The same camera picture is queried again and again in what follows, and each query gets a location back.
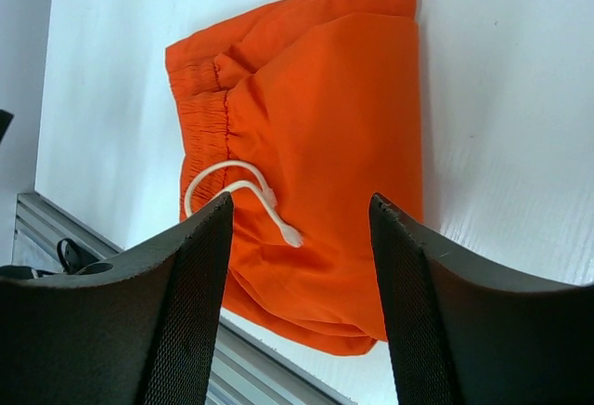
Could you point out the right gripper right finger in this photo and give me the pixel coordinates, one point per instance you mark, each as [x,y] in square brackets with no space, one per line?
[463,329]

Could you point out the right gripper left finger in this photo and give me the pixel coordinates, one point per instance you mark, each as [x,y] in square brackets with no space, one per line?
[136,328]

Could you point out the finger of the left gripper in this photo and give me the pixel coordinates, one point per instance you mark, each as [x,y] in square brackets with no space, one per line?
[5,122]

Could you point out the orange shorts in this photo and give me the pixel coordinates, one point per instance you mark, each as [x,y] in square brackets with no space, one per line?
[302,110]

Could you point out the aluminium mounting rail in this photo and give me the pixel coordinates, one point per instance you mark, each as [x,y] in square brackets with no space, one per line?
[243,370]

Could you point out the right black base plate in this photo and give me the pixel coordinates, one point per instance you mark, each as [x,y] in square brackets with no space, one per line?
[72,257]

